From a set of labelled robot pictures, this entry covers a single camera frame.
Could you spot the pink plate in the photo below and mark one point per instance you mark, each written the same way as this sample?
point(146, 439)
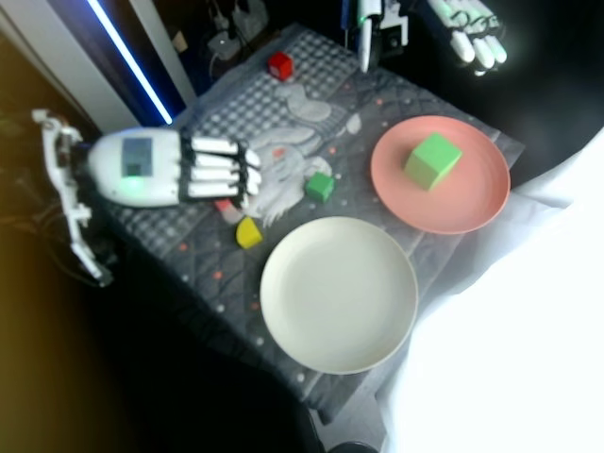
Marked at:
point(472, 203)

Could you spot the yellow half-round block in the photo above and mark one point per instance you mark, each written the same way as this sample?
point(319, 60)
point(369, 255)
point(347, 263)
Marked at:
point(247, 233)

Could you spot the grey bear print quilt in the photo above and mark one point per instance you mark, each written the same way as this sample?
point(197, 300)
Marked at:
point(226, 108)

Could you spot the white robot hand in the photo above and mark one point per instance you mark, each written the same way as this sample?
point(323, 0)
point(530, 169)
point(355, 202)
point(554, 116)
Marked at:
point(137, 170)
point(472, 33)

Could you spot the small green number cube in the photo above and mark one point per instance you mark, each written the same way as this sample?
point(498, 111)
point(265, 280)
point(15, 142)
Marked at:
point(320, 186)

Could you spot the white power adapter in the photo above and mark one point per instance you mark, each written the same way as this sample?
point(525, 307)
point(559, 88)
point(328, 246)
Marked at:
point(223, 45)

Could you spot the white plate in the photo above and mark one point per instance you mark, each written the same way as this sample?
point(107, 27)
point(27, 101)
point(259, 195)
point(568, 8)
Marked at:
point(340, 297)

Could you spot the small red cube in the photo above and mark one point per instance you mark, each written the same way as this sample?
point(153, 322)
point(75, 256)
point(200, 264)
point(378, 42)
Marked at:
point(280, 66)

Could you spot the large green cube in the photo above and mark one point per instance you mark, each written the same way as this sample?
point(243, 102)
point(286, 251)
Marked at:
point(431, 160)

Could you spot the blue-white light strip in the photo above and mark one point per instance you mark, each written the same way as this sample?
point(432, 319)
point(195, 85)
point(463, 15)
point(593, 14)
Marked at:
point(129, 63)

